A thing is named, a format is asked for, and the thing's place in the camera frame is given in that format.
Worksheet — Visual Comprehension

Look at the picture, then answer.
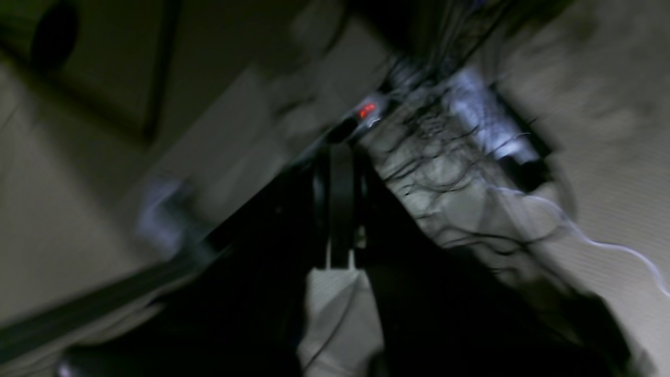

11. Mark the white cable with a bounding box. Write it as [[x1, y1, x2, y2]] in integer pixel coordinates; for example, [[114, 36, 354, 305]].
[[492, 186, 670, 299]]

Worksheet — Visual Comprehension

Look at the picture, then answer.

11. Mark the white power strip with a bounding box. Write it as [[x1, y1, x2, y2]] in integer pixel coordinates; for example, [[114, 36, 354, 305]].
[[355, 69, 555, 194]]

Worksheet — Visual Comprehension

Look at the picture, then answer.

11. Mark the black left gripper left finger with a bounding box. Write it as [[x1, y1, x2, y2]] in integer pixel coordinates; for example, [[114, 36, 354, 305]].
[[58, 157, 333, 376]]

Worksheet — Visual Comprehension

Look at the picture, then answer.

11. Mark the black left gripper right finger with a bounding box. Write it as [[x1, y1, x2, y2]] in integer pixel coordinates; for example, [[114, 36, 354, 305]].
[[361, 157, 634, 376]]

